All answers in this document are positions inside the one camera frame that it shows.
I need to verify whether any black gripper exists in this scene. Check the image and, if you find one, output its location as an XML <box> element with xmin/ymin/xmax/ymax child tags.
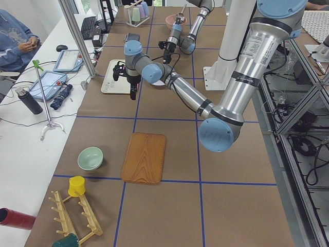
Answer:
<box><xmin>163</xmin><ymin>47</ymin><xmax>173</xmax><ymax>64</ymax></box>
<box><xmin>127</xmin><ymin>76</ymin><xmax>140</xmax><ymax>100</ymax></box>

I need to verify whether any red bottle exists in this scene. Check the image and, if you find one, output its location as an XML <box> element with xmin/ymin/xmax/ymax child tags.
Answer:
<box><xmin>1</xmin><ymin>208</ymin><xmax>36</xmax><ymax>230</ymax></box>

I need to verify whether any person in blue hoodie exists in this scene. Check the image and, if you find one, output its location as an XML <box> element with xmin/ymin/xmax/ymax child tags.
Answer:
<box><xmin>1</xmin><ymin>9</ymin><xmax>41</xmax><ymax>73</ymax></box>

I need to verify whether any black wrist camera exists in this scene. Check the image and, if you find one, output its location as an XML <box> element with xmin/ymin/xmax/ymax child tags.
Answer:
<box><xmin>113</xmin><ymin>61</ymin><xmax>127</xmax><ymax>81</ymax></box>
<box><xmin>158</xmin><ymin>41</ymin><xmax>168</xmax><ymax>50</ymax></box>

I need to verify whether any black computer mouse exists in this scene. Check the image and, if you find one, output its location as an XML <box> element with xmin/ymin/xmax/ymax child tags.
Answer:
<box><xmin>56</xmin><ymin>45</ymin><xmax>68</xmax><ymax>52</ymax></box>

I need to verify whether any white cup rack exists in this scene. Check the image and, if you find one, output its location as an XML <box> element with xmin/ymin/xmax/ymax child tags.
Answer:
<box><xmin>124</xmin><ymin>0</ymin><xmax>150</xmax><ymax>27</ymax></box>

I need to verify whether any small metal cylinder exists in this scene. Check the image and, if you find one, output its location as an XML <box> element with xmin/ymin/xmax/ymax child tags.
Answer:
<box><xmin>80</xmin><ymin>81</ymin><xmax>88</xmax><ymax>90</ymax></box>

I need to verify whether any green ceramic bowl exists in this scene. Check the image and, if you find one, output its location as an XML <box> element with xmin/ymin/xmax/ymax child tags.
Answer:
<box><xmin>77</xmin><ymin>147</ymin><xmax>103</xmax><ymax>171</ymax></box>

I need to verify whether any green pastel cup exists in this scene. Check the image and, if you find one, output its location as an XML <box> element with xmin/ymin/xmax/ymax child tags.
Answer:
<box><xmin>132</xmin><ymin>7</ymin><xmax>140</xmax><ymax>22</ymax></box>

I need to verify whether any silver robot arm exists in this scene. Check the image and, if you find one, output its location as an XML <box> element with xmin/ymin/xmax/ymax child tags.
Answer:
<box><xmin>124</xmin><ymin>1</ymin><xmax>306</xmax><ymax>152</ymax></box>
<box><xmin>158</xmin><ymin>0</ymin><xmax>215</xmax><ymax>64</ymax></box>

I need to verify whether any wooden mug rack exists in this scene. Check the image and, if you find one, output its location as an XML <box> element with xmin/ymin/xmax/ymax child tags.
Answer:
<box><xmin>48</xmin><ymin>190</ymin><xmax>103</xmax><ymax>246</ymax></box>

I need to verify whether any metal scoop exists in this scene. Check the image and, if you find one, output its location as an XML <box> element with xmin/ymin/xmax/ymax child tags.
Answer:
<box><xmin>175</xmin><ymin>4</ymin><xmax>187</xmax><ymax>25</ymax></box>

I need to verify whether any cream bear tray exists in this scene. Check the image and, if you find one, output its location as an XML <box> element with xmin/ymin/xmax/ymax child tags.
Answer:
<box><xmin>100</xmin><ymin>59</ymin><xmax>131</xmax><ymax>94</ymax></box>

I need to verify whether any grey folded cloth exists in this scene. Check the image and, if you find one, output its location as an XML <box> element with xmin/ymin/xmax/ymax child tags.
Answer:
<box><xmin>124</xmin><ymin>33</ymin><xmax>140</xmax><ymax>43</ymax></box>

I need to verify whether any black keyboard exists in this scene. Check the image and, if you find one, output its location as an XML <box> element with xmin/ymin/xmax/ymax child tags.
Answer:
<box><xmin>80</xmin><ymin>16</ymin><xmax>97</xmax><ymax>40</ymax></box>

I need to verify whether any folded dark blue umbrella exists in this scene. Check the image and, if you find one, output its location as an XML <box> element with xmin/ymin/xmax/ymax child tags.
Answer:
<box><xmin>50</xmin><ymin>84</ymin><xmax>73</xmax><ymax>110</ymax></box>

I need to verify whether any white round plate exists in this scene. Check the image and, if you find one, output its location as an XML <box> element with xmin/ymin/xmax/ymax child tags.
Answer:
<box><xmin>153</xmin><ymin>80</ymin><xmax>165</xmax><ymax>86</ymax></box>

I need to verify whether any black thermos bottle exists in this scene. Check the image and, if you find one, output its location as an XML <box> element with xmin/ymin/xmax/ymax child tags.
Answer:
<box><xmin>15</xmin><ymin>87</ymin><xmax>43</xmax><ymax>115</ymax></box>

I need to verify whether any purple pastel cup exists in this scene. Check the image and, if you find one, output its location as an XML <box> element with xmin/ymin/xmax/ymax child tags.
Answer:
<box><xmin>136</xmin><ymin>4</ymin><xmax>145</xmax><ymax>19</ymax></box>

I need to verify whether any pink bowl with ice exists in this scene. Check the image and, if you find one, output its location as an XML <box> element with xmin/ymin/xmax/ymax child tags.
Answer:
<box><xmin>165</xmin><ymin>14</ymin><xmax>187</xmax><ymax>30</ymax></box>

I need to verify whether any teach pendant far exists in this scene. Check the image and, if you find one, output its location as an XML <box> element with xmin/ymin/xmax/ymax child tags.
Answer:
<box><xmin>53</xmin><ymin>50</ymin><xmax>83</xmax><ymax>73</ymax></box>

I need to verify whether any blue pastel cup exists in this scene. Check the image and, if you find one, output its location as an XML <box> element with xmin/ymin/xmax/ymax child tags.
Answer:
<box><xmin>141</xmin><ymin>2</ymin><xmax>150</xmax><ymax>16</ymax></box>

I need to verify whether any black small box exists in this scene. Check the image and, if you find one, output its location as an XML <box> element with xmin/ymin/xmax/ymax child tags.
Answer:
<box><xmin>92</xmin><ymin>34</ymin><xmax>103</xmax><ymax>47</ymax></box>

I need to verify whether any wooden brown tray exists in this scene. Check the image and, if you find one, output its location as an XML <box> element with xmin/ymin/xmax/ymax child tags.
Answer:
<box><xmin>121</xmin><ymin>132</ymin><xmax>167</xmax><ymax>185</ymax></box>

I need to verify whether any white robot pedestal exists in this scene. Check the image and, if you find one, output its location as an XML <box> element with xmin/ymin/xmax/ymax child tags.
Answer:
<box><xmin>204</xmin><ymin>1</ymin><xmax>243</xmax><ymax>91</ymax></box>

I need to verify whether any teach pendant near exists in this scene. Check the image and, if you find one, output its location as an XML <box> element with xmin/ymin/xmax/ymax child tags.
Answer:
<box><xmin>29</xmin><ymin>70</ymin><xmax>67</xmax><ymax>101</ymax></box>

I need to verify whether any dark green mug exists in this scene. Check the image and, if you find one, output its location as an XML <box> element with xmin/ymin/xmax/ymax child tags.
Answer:
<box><xmin>52</xmin><ymin>233</ymin><xmax>79</xmax><ymax>247</ymax></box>

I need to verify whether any aluminium frame post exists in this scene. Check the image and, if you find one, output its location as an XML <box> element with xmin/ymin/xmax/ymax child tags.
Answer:
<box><xmin>58</xmin><ymin>0</ymin><xmax>96</xmax><ymax>79</ymax></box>

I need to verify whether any teach pendant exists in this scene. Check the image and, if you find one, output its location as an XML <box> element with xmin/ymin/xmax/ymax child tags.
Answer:
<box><xmin>53</xmin><ymin>50</ymin><xmax>83</xmax><ymax>73</ymax></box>
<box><xmin>29</xmin><ymin>70</ymin><xmax>67</xmax><ymax>101</ymax></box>

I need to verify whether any yellow mug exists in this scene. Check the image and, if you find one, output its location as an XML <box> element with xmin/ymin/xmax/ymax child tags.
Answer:
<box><xmin>68</xmin><ymin>176</ymin><xmax>86</xmax><ymax>197</ymax></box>

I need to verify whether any metal stand green clip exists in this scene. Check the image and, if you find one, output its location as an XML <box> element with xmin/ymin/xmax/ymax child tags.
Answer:
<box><xmin>32</xmin><ymin>60</ymin><xmax>65</xmax><ymax>141</ymax></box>

